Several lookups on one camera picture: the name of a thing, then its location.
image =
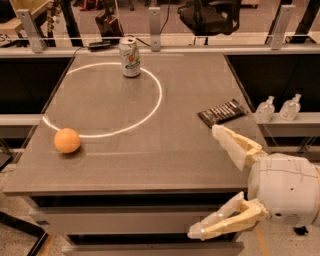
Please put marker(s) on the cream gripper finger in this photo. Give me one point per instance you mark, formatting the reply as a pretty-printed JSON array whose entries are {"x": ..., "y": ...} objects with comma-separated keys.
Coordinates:
[
  {"x": 237, "y": 214},
  {"x": 243, "y": 151}
]

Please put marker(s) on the white rounded gripper body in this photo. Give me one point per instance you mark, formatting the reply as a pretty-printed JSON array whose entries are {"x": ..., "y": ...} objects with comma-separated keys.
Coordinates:
[{"x": 282, "y": 190}]

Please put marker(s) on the orange fruit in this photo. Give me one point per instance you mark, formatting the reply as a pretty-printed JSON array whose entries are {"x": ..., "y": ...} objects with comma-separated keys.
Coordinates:
[{"x": 67, "y": 140}]

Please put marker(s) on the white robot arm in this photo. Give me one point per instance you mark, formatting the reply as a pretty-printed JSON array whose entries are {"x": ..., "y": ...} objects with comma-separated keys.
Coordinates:
[{"x": 282, "y": 188}]

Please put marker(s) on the black rxbar chocolate wrapper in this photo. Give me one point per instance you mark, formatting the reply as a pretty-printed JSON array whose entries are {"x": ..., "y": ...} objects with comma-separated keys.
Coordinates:
[{"x": 222, "y": 113}]

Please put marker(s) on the left clear sanitizer bottle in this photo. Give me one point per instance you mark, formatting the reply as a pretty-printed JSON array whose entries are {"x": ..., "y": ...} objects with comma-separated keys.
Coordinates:
[{"x": 265, "y": 110}]

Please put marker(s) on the clear sanitizer bottle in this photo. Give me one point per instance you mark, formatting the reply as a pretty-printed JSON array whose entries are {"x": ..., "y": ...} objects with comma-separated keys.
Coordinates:
[
  {"x": 291, "y": 108},
  {"x": 265, "y": 110}
]

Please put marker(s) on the right clear sanitizer bottle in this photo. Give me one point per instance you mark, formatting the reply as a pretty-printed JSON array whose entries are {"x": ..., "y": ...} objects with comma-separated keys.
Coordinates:
[{"x": 291, "y": 108}]

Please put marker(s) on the black office chair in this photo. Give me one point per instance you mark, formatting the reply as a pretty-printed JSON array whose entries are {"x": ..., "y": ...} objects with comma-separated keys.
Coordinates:
[{"x": 212, "y": 17}]

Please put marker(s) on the white green soda can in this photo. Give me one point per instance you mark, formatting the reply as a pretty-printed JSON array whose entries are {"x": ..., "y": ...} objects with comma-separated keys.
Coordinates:
[{"x": 129, "y": 55}]

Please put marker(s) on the grey drawer cabinet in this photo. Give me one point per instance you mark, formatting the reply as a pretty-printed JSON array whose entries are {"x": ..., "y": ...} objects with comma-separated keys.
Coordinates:
[{"x": 133, "y": 223}]

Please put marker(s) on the black power adapter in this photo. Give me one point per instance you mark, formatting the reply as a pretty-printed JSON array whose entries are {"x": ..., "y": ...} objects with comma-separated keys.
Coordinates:
[{"x": 96, "y": 46}]

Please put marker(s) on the right metal rail bracket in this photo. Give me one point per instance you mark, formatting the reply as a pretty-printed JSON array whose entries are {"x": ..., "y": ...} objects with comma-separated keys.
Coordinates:
[{"x": 278, "y": 33}]

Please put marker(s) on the metal rail bracket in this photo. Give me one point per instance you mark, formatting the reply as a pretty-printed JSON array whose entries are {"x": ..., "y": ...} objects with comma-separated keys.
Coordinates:
[
  {"x": 34, "y": 37},
  {"x": 278, "y": 33},
  {"x": 155, "y": 27}
]

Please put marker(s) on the middle metal rail bracket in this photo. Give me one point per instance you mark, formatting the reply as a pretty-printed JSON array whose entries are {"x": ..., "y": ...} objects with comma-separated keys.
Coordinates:
[{"x": 155, "y": 27}]

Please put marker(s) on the left metal rail bracket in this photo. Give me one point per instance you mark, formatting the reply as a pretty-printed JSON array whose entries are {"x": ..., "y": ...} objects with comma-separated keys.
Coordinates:
[{"x": 34, "y": 37}]

